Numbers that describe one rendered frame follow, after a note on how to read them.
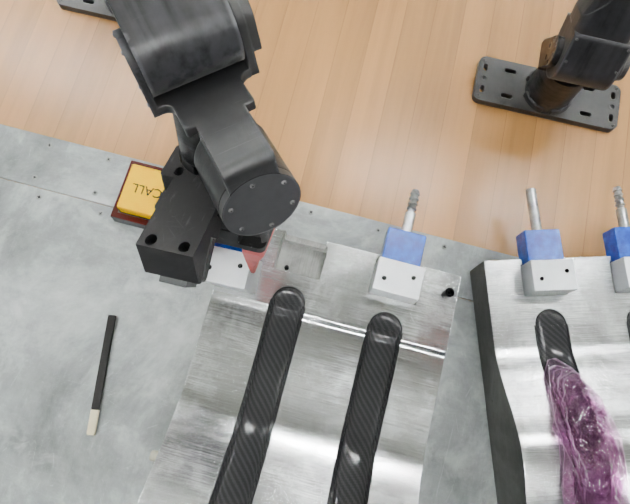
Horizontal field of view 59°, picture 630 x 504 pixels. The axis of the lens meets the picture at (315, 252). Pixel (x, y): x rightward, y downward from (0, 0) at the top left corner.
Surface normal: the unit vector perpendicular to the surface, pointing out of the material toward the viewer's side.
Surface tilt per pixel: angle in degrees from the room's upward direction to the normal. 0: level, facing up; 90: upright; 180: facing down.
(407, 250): 0
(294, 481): 27
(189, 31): 34
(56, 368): 0
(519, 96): 0
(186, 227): 23
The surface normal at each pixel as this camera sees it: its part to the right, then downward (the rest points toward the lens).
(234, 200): 0.43, 0.72
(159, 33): 0.24, 0.18
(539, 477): 0.04, -0.11
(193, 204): 0.04, -0.61
